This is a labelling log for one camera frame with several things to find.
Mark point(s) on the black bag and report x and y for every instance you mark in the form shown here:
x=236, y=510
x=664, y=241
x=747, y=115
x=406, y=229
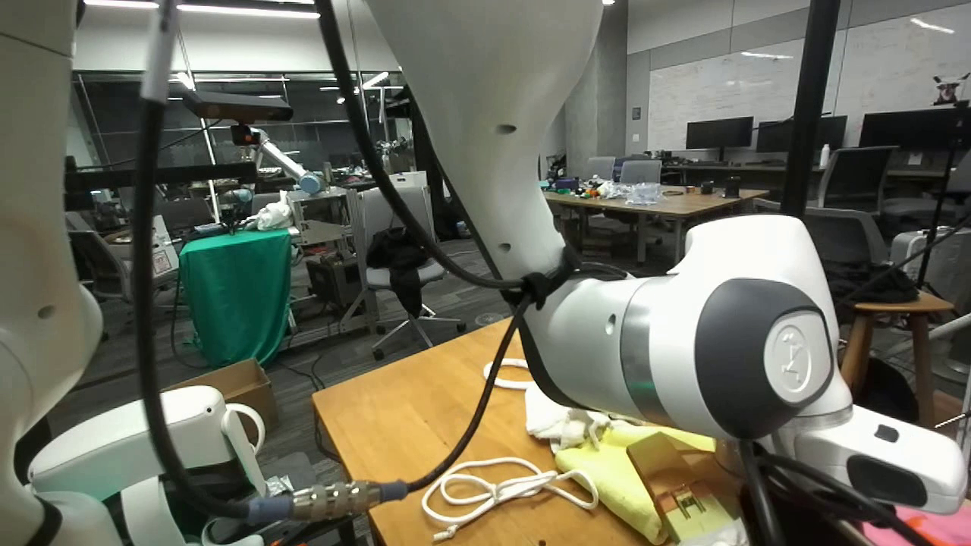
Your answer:
x=884, y=287

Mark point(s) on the wooden office desk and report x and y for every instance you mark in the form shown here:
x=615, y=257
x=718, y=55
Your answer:
x=668, y=202

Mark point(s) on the black computer monitor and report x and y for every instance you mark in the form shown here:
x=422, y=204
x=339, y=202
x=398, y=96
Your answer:
x=718, y=134
x=911, y=129
x=776, y=134

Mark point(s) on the white crumpled plastic item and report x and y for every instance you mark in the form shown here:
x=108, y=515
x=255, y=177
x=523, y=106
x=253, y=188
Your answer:
x=269, y=213

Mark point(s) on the black pole with base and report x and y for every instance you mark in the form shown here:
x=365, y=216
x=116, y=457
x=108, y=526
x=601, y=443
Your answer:
x=808, y=101

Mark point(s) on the grey office chair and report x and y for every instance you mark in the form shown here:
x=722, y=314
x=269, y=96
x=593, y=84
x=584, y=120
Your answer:
x=946, y=265

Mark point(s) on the black jacket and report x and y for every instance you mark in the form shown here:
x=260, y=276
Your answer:
x=398, y=259

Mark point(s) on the wall whiteboard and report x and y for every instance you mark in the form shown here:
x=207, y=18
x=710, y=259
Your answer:
x=729, y=86

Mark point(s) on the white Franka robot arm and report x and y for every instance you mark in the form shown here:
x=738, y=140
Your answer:
x=657, y=344

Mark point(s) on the round wooden stool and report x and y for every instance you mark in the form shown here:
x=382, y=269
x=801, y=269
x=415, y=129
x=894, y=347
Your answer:
x=899, y=307

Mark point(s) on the black camera on boom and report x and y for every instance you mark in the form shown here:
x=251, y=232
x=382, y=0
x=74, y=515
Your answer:
x=245, y=106

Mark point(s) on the ceiling light strip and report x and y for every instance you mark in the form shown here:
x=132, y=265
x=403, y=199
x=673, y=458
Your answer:
x=202, y=8

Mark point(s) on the small cardboard box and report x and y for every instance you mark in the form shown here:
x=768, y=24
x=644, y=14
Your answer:
x=237, y=382

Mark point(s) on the black mesh office chair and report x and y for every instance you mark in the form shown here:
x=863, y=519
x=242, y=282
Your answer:
x=854, y=183

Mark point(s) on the black horizontal bar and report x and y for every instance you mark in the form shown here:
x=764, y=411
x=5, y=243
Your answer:
x=192, y=175

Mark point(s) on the white paper sign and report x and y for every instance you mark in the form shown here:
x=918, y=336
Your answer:
x=169, y=247

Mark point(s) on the white office chair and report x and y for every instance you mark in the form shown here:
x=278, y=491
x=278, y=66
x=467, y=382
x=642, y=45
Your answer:
x=389, y=208

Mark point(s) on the yellow-green cloth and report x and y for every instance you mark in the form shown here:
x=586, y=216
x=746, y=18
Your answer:
x=609, y=481

